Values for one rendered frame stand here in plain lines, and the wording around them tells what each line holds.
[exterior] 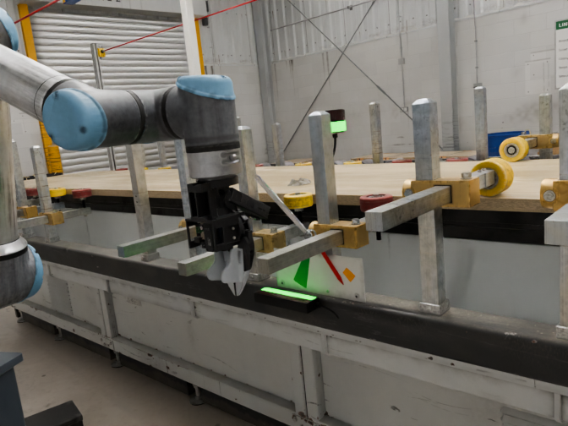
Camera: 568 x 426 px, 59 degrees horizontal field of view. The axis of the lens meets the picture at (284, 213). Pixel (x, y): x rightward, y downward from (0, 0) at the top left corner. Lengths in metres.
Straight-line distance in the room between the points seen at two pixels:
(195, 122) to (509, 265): 0.75
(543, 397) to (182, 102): 0.82
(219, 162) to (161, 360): 1.60
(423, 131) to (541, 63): 7.48
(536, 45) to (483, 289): 7.37
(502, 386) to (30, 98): 0.98
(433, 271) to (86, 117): 0.68
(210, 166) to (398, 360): 0.63
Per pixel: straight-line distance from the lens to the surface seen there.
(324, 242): 1.06
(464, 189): 0.96
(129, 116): 0.84
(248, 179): 1.29
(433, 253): 1.02
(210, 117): 0.81
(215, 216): 0.83
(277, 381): 1.84
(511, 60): 8.59
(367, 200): 1.22
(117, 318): 2.61
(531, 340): 0.99
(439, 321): 1.04
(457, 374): 1.13
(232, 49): 11.33
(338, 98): 10.32
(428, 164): 0.99
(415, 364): 1.17
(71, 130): 0.81
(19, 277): 1.45
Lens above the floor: 1.11
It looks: 10 degrees down
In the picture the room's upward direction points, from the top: 6 degrees counter-clockwise
